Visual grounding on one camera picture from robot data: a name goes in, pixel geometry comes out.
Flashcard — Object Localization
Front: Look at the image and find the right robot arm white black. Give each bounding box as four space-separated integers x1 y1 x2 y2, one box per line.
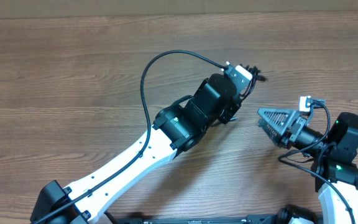
257 103 358 223

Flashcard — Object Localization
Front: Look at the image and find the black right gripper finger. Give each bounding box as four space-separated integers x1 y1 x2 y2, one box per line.
258 119 282 146
257 108 294 127

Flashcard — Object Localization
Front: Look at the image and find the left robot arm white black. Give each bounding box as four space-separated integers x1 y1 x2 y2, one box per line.
30 73 252 223

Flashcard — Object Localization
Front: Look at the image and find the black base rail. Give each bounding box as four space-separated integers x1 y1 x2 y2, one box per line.
110 203 323 224

